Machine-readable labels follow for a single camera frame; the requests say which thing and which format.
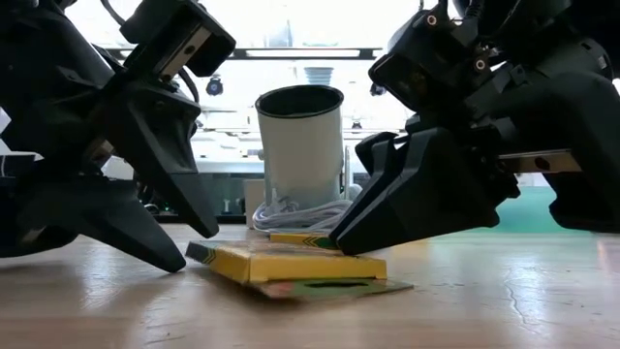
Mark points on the black ceiling spotlight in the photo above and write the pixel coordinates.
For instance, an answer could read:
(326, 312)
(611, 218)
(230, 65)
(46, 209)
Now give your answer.
(214, 86)

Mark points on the green plastic tray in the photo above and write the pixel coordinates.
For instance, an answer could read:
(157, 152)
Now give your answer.
(525, 213)

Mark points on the silver ventilation duct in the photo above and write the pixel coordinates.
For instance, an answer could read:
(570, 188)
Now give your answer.
(318, 75)

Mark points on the white cylindrical cup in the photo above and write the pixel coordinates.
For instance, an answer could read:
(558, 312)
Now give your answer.
(300, 155)

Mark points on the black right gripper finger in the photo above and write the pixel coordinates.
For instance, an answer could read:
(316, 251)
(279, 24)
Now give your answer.
(380, 152)
(426, 194)

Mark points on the yellow green crayon box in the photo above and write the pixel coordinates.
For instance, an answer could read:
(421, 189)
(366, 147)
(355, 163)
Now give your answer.
(290, 264)
(300, 239)

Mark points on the black ceiling light rail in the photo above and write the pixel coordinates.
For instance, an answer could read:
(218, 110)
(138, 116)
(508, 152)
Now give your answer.
(373, 52)

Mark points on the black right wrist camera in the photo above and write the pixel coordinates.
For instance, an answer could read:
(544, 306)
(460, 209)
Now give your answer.
(416, 72)

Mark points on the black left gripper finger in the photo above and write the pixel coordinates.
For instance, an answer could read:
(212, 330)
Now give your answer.
(97, 213)
(160, 140)

